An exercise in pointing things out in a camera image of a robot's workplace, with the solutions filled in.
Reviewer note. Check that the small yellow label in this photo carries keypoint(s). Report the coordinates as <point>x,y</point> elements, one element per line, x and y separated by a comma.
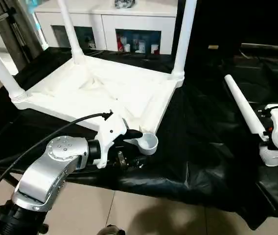
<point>213,47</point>

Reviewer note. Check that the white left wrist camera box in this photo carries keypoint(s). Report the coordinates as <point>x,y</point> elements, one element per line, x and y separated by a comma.
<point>110,134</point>

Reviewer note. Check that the white plastic table leg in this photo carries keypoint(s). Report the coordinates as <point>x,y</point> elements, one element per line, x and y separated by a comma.
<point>246,110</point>
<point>71,32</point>
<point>2,68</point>
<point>184,39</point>

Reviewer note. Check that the red bottle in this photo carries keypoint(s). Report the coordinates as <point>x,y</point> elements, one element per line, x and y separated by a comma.
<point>120,45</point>

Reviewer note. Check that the white glass-door cabinet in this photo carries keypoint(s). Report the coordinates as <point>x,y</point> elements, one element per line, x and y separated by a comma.
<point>104,22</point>

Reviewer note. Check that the light blue plastic strip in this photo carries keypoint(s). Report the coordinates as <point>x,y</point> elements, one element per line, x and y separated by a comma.
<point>37,22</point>

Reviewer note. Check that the white plastic table top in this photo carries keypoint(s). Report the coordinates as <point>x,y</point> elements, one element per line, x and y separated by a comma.
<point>109,83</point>

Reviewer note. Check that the black work mat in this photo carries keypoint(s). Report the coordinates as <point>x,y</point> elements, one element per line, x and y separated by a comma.
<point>202,137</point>

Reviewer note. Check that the grey metal rack frame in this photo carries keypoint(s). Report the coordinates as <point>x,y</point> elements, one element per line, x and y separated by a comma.
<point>7,29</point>

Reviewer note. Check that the grey crumpled bundle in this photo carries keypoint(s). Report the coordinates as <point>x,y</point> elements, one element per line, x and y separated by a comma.
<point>125,4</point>

